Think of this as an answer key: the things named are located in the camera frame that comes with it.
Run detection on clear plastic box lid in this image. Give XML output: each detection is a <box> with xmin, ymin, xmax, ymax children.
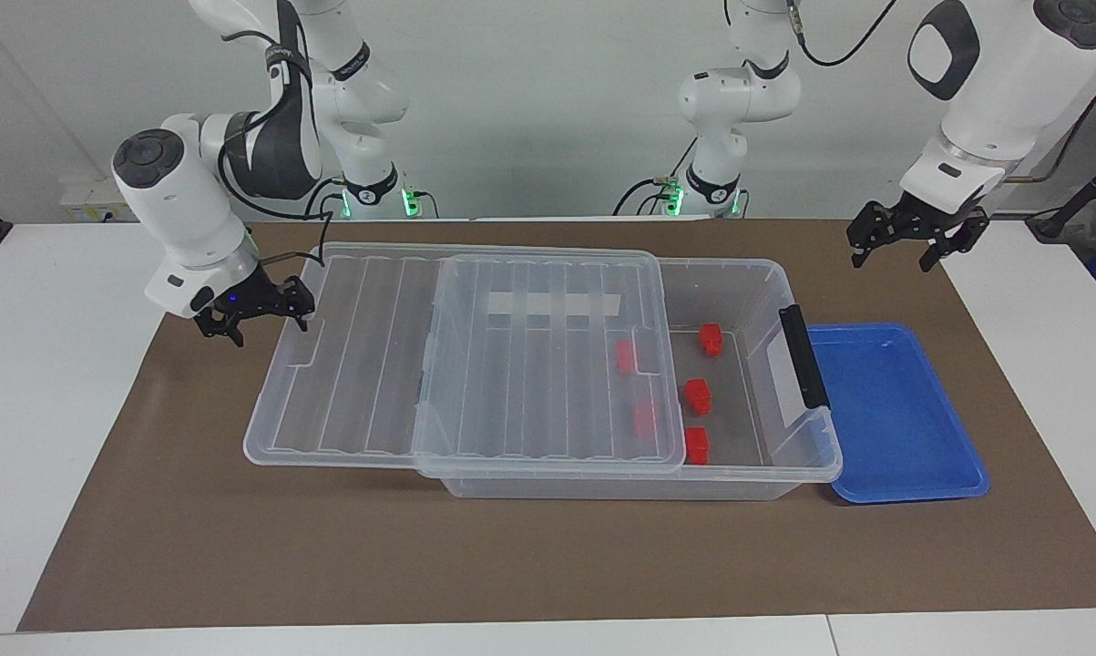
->
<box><xmin>242</xmin><ymin>242</ymin><xmax>687</xmax><ymax>479</ymax></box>

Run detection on blue plastic tray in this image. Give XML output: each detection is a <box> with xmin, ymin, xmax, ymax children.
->
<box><xmin>803</xmin><ymin>322</ymin><xmax>991</xmax><ymax>505</ymax></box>

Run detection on clear plastic storage box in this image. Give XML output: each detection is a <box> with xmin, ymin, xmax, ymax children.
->
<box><xmin>436</xmin><ymin>244</ymin><xmax>844</xmax><ymax>501</ymax></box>

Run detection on black pole stand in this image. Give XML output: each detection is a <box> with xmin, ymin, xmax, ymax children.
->
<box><xmin>1026</xmin><ymin>146</ymin><xmax>1096</xmax><ymax>242</ymax></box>

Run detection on white power strip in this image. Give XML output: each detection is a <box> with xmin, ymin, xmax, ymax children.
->
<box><xmin>60</xmin><ymin>178</ymin><xmax>148</xmax><ymax>222</ymax></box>

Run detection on brown table mat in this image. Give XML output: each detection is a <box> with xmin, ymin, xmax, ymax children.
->
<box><xmin>17</xmin><ymin>219</ymin><xmax>1096</xmax><ymax>632</ymax></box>

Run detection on white tape strip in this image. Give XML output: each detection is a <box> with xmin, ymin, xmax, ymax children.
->
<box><xmin>487</xmin><ymin>292</ymin><xmax>623</xmax><ymax>319</ymax></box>

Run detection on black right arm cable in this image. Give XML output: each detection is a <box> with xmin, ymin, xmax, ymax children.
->
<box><xmin>215</xmin><ymin>27</ymin><xmax>348</xmax><ymax>270</ymax></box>

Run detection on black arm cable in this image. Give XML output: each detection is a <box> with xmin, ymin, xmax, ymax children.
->
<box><xmin>215</xmin><ymin>27</ymin><xmax>348</xmax><ymax>270</ymax></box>
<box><xmin>784</xmin><ymin>0</ymin><xmax>1096</xmax><ymax>183</ymax></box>

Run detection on black box latch handle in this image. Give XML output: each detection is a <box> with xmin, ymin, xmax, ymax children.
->
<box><xmin>778</xmin><ymin>304</ymin><xmax>830</xmax><ymax>410</ymax></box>

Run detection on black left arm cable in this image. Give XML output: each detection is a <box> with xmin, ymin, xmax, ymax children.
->
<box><xmin>784</xmin><ymin>0</ymin><xmax>1096</xmax><ymax>183</ymax></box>

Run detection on black base cables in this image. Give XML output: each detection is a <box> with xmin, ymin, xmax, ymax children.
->
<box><xmin>613</xmin><ymin>137</ymin><xmax>699</xmax><ymax>218</ymax></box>

